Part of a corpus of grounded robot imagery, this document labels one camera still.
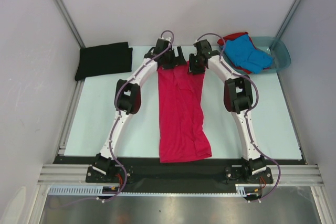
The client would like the left aluminium corner post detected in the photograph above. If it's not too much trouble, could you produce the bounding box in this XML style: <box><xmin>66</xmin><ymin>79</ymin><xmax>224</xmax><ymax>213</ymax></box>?
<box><xmin>53</xmin><ymin>0</ymin><xmax>85</xmax><ymax>48</ymax></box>

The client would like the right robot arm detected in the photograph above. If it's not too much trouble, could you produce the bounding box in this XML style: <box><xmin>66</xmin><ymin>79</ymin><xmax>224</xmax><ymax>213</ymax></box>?
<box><xmin>188</xmin><ymin>39</ymin><xmax>266</xmax><ymax>183</ymax></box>

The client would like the blue t shirt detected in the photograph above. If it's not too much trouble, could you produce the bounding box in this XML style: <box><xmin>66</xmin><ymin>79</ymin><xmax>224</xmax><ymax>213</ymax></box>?
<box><xmin>224</xmin><ymin>32</ymin><xmax>273</xmax><ymax>74</ymax></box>

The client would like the teal plastic basin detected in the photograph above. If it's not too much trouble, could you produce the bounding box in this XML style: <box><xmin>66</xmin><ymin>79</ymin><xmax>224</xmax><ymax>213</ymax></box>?
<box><xmin>228</xmin><ymin>36</ymin><xmax>291</xmax><ymax>75</ymax></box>

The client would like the red t shirt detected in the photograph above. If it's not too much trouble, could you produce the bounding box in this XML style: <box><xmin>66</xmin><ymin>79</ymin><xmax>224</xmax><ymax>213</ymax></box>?
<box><xmin>217</xmin><ymin>32</ymin><xmax>254</xmax><ymax>74</ymax></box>

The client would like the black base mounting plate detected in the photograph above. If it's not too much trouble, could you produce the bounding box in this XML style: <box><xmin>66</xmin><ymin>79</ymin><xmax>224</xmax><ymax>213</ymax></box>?
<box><xmin>53</xmin><ymin>156</ymin><xmax>303</xmax><ymax>194</ymax></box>

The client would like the right aluminium corner post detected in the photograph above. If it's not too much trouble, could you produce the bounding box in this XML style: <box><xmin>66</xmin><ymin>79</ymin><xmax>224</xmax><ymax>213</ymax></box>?
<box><xmin>275</xmin><ymin>0</ymin><xmax>303</xmax><ymax>40</ymax></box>

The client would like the pink t shirt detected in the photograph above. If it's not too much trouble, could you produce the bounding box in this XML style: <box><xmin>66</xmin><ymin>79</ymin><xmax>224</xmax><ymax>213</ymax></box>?
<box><xmin>157</xmin><ymin>64</ymin><xmax>212</xmax><ymax>163</ymax></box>

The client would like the aluminium front rail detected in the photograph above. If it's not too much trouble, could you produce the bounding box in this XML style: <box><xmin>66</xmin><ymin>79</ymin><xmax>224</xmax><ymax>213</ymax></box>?
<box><xmin>37</xmin><ymin>164</ymin><xmax>324</xmax><ymax>198</ymax></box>

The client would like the folded black t shirt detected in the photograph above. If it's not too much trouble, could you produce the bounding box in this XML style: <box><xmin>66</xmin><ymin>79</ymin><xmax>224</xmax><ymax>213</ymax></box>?
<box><xmin>75</xmin><ymin>42</ymin><xmax>133</xmax><ymax>81</ymax></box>

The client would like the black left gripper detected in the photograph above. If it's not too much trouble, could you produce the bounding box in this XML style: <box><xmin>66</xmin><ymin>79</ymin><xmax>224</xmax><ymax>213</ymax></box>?
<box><xmin>162</xmin><ymin>47</ymin><xmax>186</xmax><ymax>70</ymax></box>

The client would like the aluminium corner post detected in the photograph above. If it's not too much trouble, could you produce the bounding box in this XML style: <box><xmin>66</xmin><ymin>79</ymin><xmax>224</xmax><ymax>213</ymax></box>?
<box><xmin>53</xmin><ymin>0</ymin><xmax>85</xmax><ymax>48</ymax></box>
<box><xmin>275</xmin><ymin>0</ymin><xmax>303</xmax><ymax>40</ymax></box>

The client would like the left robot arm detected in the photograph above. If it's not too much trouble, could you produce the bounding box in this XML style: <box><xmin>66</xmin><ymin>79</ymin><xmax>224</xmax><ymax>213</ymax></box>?
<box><xmin>92</xmin><ymin>37</ymin><xmax>175</xmax><ymax>182</ymax></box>

